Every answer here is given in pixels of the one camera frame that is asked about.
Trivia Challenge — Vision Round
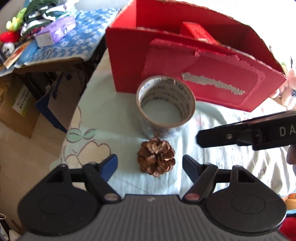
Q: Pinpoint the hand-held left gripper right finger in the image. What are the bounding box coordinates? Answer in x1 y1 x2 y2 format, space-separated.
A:
182 155 256 202

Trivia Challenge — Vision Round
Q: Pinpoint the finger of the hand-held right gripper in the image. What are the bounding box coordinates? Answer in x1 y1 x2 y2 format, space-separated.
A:
196 122 255 149

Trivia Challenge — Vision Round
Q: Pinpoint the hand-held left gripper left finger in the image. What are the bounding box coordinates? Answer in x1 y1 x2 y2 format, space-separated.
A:
46 154 121 204

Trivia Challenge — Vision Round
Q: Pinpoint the brown pine cone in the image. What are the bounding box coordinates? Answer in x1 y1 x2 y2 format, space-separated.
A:
137 137 176 178

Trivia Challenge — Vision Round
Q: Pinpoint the clear packing tape roll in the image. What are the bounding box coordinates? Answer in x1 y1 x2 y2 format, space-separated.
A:
136 75 197 140

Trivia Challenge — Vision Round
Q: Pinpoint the large red cardboard box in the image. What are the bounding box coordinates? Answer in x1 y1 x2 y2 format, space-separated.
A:
105 0 287 113

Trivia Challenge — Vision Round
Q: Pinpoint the small red carton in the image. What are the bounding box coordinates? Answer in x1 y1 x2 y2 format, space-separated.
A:
179 22 219 45

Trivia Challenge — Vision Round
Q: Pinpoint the person's right hand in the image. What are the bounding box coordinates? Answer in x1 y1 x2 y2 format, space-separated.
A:
286 145 296 165

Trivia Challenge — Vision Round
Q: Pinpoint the plaid eared bunny plush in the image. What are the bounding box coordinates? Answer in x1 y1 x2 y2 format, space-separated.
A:
270 57 296 111

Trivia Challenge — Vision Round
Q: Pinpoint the red cloth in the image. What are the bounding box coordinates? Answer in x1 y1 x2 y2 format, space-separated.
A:
277 215 296 241

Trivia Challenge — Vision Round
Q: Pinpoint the brown cardboard box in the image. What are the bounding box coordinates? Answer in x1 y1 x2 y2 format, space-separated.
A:
0 76 40 139

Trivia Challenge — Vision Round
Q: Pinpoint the blue wipes pack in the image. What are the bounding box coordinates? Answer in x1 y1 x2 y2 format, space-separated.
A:
17 42 39 66

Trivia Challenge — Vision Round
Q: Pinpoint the colourful picture book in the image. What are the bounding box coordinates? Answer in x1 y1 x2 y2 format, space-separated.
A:
3 45 26 69

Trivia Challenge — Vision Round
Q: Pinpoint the purple tissue pack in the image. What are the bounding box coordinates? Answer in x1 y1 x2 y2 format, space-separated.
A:
35 16 77 48

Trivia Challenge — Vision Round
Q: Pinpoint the small white toy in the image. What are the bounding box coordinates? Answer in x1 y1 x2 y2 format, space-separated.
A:
2 42 16 56

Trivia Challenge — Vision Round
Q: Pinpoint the red plush toy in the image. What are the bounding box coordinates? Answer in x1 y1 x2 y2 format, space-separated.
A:
0 31 20 43

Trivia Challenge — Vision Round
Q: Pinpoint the stack of folded clothes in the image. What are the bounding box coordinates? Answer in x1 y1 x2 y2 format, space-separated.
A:
20 0 79 38

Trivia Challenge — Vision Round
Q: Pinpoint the green plush toy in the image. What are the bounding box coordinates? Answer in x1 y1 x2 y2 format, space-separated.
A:
6 8 27 32

